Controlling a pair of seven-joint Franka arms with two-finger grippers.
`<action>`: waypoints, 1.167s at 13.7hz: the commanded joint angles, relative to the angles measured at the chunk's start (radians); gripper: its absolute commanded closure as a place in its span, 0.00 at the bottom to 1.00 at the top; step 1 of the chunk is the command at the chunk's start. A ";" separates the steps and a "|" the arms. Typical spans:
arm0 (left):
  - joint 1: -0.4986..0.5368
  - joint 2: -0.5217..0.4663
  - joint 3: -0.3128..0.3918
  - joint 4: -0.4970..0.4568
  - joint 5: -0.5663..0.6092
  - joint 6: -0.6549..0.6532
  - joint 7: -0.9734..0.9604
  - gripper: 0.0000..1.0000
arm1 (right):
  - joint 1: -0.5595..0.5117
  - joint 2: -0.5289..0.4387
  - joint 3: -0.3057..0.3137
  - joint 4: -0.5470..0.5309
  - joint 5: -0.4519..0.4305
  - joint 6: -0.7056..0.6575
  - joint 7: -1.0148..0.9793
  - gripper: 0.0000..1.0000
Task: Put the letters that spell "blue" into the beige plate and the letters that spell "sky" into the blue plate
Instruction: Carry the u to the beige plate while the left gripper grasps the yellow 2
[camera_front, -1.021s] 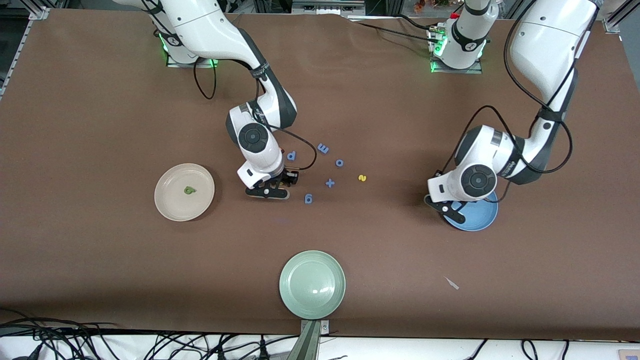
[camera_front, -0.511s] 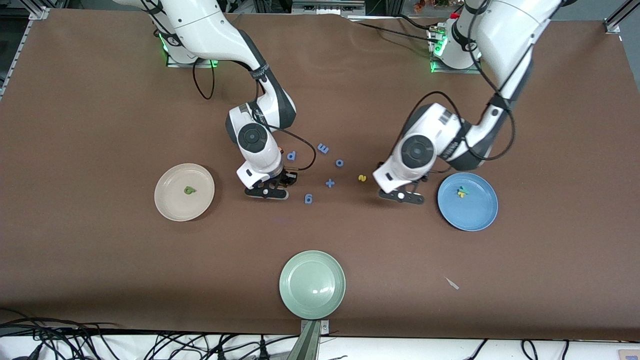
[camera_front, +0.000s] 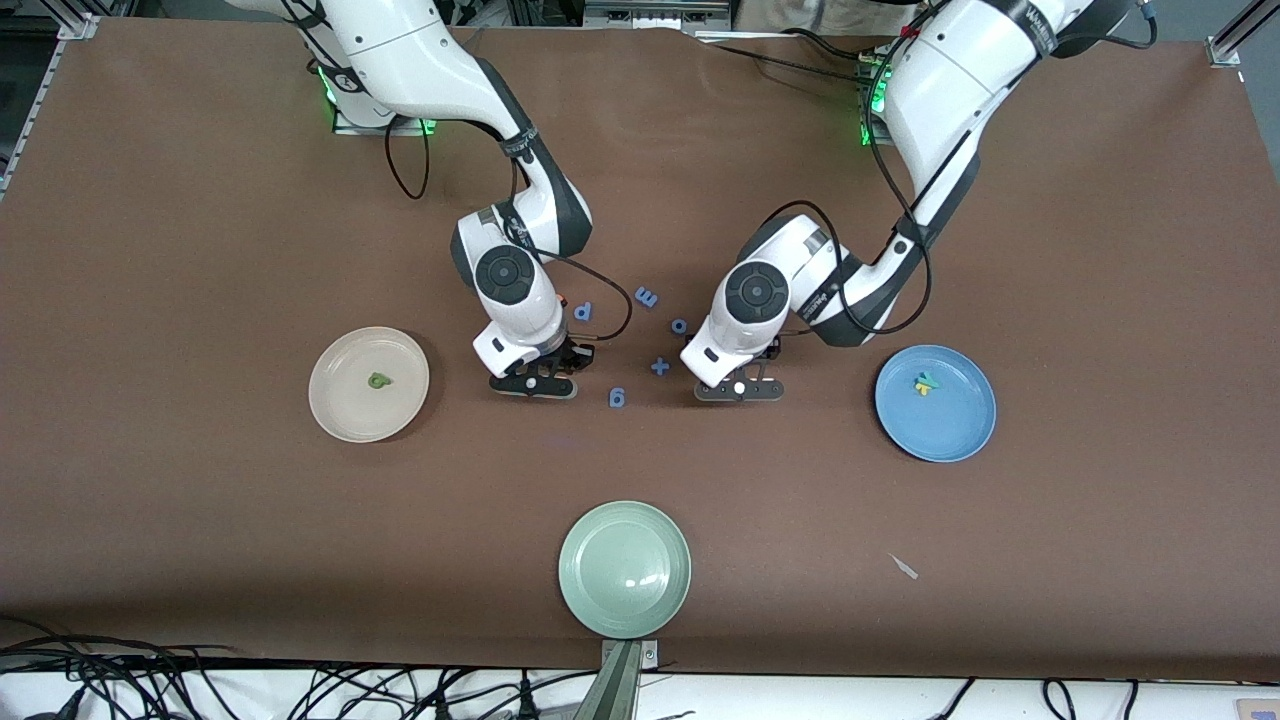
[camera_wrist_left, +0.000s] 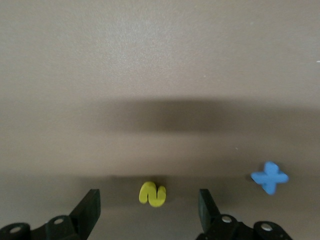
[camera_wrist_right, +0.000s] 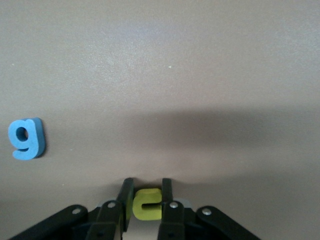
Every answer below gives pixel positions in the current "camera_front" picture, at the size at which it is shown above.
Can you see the white paper scrap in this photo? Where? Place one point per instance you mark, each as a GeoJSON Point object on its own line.
{"type": "Point", "coordinates": [905, 567]}

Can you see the brown table cover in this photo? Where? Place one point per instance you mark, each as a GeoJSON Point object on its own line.
{"type": "Point", "coordinates": [200, 520]}

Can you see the grey metal rail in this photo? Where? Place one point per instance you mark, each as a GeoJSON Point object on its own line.
{"type": "Point", "coordinates": [650, 15]}

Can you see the blue foam letter m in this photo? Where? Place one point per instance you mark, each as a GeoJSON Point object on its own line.
{"type": "Point", "coordinates": [646, 297]}

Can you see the green plate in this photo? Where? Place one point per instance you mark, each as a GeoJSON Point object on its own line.
{"type": "Point", "coordinates": [625, 570]}

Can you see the person in pale clothes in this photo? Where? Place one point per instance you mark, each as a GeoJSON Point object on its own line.
{"type": "Point", "coordinates": [800, 12]}

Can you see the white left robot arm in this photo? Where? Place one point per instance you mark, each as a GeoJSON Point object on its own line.
{"type": "Point", "coordinates": [950, 80]}

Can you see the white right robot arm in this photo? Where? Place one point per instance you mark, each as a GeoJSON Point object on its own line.
{"type": "Point", "coordinates": [420, 60]}

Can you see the beige box corner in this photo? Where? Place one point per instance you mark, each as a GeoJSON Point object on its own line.
{"type": "Point", "coordinates": [1260, 710]}

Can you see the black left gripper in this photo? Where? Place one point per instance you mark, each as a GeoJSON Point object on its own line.
{"type": "Point", "coordinates": [768, 350]}

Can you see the grey metal camera mount post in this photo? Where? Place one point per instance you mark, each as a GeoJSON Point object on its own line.
{"type": "Point", "coordinates": [612, 685]}

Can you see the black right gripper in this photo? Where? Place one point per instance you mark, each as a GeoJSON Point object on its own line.
{"type": "Point", "coordinates": [572, 353]}

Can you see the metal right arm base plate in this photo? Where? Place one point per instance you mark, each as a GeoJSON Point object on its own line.
{"type": "Point", "coordinates": [360, 125]}

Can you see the blue plate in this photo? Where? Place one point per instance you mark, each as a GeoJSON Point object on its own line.
{"type": "Point", "coordinates": [950, 430]}

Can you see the beige plate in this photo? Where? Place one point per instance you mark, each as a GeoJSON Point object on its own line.
{"type": "Point", "coordinates": [350, 410]}

